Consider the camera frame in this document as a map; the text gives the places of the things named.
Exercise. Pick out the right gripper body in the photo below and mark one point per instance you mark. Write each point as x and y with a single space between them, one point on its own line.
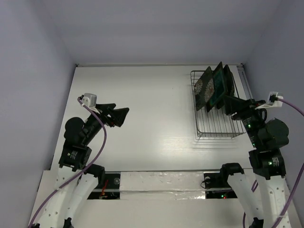
242 108

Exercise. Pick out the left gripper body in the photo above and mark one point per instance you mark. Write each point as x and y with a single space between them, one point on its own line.
104 118

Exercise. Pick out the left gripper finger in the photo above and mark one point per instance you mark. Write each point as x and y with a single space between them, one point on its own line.
119 116
105 108

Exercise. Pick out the teal square plate brown rim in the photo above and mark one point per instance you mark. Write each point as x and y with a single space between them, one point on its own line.
220 87

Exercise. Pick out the black floral square plate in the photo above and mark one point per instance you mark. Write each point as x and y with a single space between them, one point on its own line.
204 89

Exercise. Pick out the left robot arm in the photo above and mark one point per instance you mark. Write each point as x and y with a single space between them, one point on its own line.
77 176

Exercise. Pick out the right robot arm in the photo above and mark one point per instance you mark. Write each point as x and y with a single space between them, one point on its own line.
266 161

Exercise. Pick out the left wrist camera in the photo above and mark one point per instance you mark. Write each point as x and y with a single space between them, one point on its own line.
89 100

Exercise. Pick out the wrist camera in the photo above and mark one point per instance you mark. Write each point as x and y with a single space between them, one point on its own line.
89 100
274 96

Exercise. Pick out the wire dish rack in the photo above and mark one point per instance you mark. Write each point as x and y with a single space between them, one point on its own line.
215 123

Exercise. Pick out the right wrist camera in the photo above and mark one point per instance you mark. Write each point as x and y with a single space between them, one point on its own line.
274 96

